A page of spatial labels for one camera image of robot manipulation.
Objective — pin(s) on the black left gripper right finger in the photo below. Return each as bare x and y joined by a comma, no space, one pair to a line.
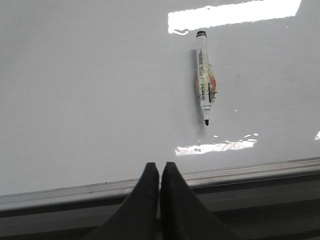
183,216

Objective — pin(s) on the white whiteboard with aluminium frame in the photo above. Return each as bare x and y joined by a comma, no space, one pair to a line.
92,90

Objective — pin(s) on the white black-tip whiteboard marker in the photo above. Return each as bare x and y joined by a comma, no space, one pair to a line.
206,84

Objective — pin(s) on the grey metal stand frame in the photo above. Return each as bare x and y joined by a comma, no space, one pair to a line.
273,209

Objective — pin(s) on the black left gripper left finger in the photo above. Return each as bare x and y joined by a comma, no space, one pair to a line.
136,217

